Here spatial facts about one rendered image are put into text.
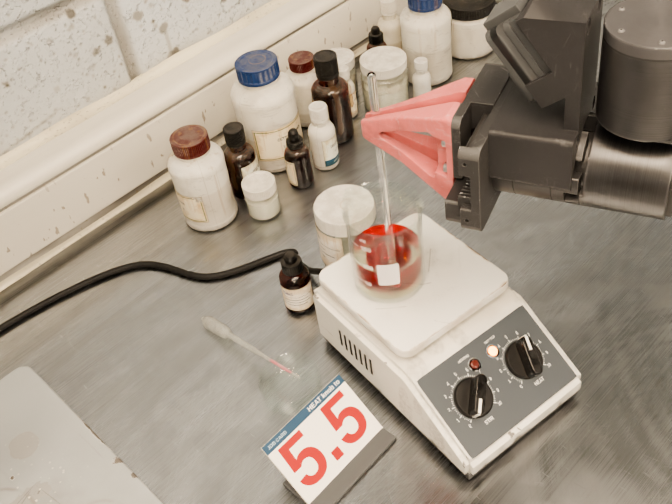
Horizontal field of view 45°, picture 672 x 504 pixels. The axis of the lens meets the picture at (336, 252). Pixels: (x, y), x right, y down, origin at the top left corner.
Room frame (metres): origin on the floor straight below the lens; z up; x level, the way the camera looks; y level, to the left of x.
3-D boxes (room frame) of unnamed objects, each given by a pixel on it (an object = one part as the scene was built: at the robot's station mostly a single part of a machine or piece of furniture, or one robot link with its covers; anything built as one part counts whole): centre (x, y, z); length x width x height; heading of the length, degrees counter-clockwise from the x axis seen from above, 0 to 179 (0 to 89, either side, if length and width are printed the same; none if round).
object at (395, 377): (0.44, -0.07, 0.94); 0.22 x 0.13 x 0.08; 30
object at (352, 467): (0.36, 0.03, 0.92); 0.09 x 0.06 x 0.04; 131
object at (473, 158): (0.40, -0.13, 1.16); 0.10 x 0.07 x 0.07; 148
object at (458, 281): (0.46, -0.06, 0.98); 0.12 x 0.12 x 0.01; 30
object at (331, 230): (0.58, -0.01, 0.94); 0.06 x 0.06 x 0.08
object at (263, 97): (0.78, 0.05, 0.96); 0.07 x 0.07 x 0.13
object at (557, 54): (0.40, -0.13, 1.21); 0.07 x 0.06 x 0.11; 148
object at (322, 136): (0.75, -0.01, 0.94); 0.03 x 0.03 x 0.08
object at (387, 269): (0.47, -0.04, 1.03); 0.07 x 0.06 x 0.08; 36
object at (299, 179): (0.72, 0.03, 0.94); 0.03 x 0.03 x 0.07
